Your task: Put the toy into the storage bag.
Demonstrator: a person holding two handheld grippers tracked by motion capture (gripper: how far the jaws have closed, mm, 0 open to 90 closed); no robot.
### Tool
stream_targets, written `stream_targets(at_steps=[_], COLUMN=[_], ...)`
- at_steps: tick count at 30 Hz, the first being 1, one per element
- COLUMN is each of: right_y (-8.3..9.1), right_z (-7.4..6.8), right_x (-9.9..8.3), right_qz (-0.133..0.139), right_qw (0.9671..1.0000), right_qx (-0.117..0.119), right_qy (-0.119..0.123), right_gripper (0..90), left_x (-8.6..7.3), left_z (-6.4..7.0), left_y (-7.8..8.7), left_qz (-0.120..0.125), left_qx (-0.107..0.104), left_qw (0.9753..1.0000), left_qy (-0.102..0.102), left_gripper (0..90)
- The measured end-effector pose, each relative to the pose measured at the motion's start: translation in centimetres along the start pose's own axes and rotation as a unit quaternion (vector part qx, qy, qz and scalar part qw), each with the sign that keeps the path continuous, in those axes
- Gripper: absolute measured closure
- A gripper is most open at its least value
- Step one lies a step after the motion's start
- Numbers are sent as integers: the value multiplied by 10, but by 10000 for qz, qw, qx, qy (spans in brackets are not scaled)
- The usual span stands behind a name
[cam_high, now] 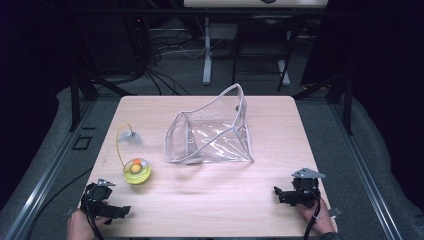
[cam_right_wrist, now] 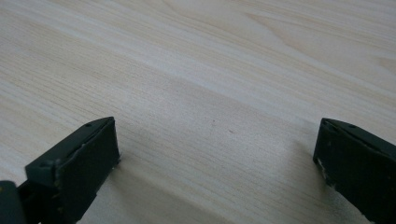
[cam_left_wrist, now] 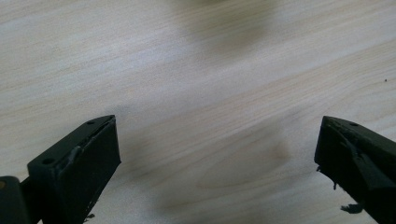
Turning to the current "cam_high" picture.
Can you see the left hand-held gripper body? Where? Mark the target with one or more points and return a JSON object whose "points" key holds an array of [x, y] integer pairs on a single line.
{"points": [[96, 195]]}

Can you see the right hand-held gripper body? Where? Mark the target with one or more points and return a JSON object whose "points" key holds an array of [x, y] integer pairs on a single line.
{"points": [[305, 191]]}

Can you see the person's left hand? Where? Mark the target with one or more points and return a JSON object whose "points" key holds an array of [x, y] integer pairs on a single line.
{"points": [[78, 226]]}

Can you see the person's right hand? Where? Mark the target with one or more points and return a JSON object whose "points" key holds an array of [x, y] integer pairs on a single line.
{"points": [[321, 218]]}

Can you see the grey table clamp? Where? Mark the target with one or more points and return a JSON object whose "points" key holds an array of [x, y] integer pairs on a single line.
{"points": [[69, 211], [335, 211]]}

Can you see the yellow cat toy with feather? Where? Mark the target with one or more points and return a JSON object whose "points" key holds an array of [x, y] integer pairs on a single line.
{"points": [[136, 170]]}

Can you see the clear plastic zipper bag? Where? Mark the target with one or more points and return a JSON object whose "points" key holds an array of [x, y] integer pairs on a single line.
{"points": [[213, 133]]}

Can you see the black metal stand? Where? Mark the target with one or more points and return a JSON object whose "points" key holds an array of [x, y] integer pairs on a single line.
{"points": [[340, 90], [81, 90]]}

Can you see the white desk leg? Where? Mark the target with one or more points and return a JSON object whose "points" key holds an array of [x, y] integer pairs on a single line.
{"points": [[207, 56], [284, 73]]}

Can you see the black chair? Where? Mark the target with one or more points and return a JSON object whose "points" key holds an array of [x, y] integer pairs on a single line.
{"points": [[263, 36]]}

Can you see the white desk top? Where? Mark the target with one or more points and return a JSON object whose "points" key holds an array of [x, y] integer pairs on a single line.
{"points": [[253, 3]]}

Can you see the grey metal floor rail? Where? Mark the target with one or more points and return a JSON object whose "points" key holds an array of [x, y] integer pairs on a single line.
{"points": [[43, 173], [366, 173]]}

